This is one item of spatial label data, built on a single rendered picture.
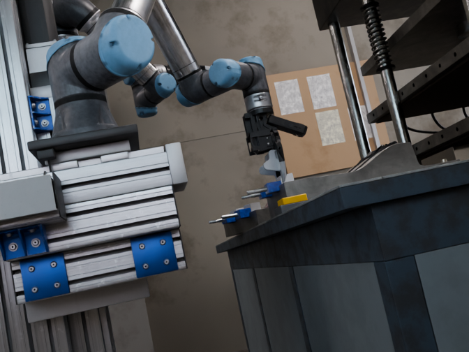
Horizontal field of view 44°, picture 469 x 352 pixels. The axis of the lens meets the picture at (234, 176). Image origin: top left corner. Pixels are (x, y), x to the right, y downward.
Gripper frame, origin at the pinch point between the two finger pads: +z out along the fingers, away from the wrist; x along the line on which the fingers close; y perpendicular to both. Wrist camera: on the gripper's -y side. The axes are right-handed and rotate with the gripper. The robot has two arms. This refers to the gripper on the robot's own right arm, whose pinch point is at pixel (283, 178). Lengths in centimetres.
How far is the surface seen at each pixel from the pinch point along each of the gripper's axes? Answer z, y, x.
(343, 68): -65, -73, -120
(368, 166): 2.1, -21.6, 8.3
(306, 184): 3.7, -3.7, 8.3
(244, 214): 5.8, 8.6, -24.7
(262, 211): 6.5, 3.4, -21.4
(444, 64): -35, -79, -38
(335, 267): 24.5, 3.8, 42.1
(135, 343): 59, 62, -236
